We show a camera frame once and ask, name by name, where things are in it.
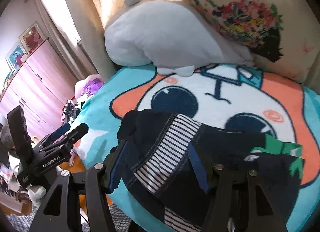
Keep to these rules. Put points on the cream floral printed pillow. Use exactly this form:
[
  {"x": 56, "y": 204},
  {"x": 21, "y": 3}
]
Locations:
[{"x": 250, "y": 17}]

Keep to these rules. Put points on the framed blue picture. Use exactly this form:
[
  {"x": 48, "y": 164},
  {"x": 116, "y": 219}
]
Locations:
[{"x": 15, "y": 56}]

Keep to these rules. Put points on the pink wooden wardrobe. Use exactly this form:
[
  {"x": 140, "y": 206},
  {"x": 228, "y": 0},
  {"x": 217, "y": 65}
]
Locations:
[{"x": 37, "y": 72}]

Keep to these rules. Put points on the teal cartoon printed blanket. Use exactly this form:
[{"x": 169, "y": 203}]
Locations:
[{"x": 180, "y": 92}]

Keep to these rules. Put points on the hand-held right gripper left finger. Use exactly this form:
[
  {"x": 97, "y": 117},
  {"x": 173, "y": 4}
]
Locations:
[{"x": 115, "y": 172}]

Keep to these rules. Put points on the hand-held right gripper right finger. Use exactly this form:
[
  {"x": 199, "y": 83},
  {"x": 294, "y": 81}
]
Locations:
[{"x": 197, "y": 167}]

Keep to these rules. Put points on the framed red flower picture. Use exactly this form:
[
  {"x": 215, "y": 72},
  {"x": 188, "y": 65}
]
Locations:
[{"x": 32, "y": 36}]

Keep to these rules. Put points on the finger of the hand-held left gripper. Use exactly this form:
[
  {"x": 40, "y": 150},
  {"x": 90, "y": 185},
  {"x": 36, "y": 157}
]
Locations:
[
  {"x": 58, "y": 132},
  {"x": 78, "y": 129}
]

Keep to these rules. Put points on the purple cloth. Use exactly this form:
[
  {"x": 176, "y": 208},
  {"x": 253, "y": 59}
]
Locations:
[{"x": 92, "y": 86}]

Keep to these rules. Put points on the light curtain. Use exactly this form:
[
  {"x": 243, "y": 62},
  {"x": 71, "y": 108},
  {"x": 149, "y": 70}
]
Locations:
[{"x": 60, "y": 10}]

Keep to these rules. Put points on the grey plush pillow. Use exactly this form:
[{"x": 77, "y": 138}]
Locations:
[{"x": 160, "y": 34}]

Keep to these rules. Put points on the dark navy pants striped lining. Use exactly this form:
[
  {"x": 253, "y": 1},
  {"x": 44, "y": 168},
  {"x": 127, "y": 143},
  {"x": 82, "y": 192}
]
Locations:
[{"x": 225, "y": 144}]

